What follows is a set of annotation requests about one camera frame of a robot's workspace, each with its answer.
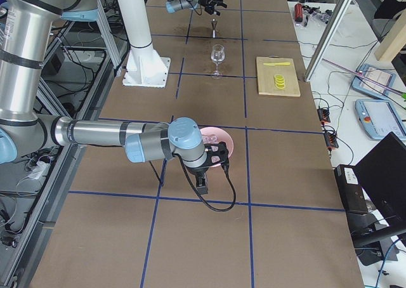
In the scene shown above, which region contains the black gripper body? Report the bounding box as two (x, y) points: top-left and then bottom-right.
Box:
(199, 0), (215, 15)
(187, 167), (208, 187)

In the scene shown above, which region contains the steel cocktail jigger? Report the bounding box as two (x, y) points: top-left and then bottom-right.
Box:
(211, 18), (218, 39)

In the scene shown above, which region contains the clear ice cubes pile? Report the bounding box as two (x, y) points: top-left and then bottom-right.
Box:
(202, 134), (219, 144)

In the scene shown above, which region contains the clear wine glass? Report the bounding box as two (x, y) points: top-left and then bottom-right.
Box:
(211, 44), (225, 79)

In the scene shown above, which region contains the pink ribbed bowl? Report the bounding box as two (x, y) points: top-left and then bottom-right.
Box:
(200, 127), (233, 167)

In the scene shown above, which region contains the yellow plastic knife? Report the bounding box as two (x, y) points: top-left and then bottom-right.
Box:
(263, 62), (291, 67)

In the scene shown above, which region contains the bamboo cutting board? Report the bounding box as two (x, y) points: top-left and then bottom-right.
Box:
(256, 56), (301, 97)

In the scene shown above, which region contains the red cylindrical bottle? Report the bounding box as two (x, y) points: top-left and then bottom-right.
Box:
(294, 3), (303, 23)

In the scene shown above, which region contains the orange black connector block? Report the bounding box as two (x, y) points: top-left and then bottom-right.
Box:
(317, 107), (331, 125)

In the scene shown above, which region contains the black box device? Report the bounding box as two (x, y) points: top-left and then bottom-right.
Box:
(334, 164), (368, 215)

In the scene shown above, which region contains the black monitor on stand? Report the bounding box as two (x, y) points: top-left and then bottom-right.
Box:
(352, 132), (405, 248)

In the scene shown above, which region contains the blue teach pendant near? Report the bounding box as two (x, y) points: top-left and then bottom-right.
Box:
(355, 99), (405, 141)

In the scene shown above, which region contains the blue teach pendant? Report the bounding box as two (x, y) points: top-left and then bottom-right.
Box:
(355, 99), (405, 141)
(351, 63), (396, 100)

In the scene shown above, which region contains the blue teach pendant far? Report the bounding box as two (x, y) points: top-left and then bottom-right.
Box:
(351, 63), (396, 100)

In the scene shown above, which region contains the metal reacher grabber stick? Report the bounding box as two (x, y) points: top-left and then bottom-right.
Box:
(322, 58), (405, 100)

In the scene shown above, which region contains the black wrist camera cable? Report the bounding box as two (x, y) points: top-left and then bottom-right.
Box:
(148, 154), (237, 212)

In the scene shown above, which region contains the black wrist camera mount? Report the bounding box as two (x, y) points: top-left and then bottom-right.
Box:
(204, 141), (230, 171)

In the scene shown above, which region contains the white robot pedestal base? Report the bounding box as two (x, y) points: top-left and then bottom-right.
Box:
(118, 0), (171, 88)

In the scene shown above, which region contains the aluminium frame post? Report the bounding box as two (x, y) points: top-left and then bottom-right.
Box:
(304, 0), (352, 82)

